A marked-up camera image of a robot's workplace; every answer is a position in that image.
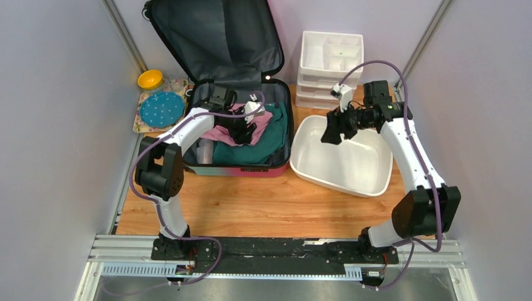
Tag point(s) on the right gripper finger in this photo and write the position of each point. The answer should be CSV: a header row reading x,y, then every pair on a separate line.
x,y
334,118
331,135

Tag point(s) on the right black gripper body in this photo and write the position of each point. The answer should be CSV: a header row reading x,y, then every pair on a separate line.
x,y
354,120

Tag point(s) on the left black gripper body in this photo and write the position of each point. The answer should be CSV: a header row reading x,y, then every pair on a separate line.
x,y
237,125

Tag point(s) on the pink garment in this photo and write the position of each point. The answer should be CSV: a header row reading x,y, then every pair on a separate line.
x,y
220,133

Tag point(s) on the dark green garment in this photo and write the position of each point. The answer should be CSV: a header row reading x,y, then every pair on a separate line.
x,y
272,140

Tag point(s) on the white plastic basin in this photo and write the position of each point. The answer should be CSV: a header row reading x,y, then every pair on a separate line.
x,y
361,166

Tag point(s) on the pink and teal kids suitcase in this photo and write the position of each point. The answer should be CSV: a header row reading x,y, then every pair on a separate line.
x,y
233,44

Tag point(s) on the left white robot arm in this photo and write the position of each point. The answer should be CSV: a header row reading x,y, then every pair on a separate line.
x,y
157,174

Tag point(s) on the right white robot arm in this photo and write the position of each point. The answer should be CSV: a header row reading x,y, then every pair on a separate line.
x,y
429,204

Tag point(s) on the white plastic drawer organizer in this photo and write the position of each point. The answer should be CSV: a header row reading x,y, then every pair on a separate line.
x,y
325,60

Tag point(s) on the teal polka dot plate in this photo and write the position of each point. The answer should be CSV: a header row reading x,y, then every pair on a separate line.
x,y
162,109

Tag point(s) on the yellow bowl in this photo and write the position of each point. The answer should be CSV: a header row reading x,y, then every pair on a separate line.
x,y
150,80

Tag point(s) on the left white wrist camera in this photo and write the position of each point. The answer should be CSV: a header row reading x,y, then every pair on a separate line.
x,y
253,109

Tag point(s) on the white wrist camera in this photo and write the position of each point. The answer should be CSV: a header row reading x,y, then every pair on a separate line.
x,y
344,94
253,109

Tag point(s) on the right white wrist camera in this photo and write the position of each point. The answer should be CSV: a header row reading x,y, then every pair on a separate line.
x,y
344,94

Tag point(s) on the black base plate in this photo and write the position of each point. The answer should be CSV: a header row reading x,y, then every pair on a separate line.
x,y
271,256

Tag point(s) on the aluminium rail frame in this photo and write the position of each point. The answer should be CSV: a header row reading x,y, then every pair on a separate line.
x,y
119,267

